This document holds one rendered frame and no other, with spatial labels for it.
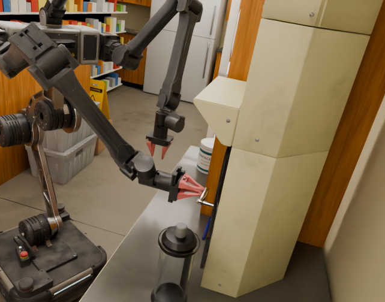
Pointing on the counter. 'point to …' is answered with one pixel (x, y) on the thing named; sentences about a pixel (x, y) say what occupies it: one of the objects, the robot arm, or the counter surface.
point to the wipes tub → (205, 154)
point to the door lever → (204, 198)
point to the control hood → (222, 106)
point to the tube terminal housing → (279, 150)
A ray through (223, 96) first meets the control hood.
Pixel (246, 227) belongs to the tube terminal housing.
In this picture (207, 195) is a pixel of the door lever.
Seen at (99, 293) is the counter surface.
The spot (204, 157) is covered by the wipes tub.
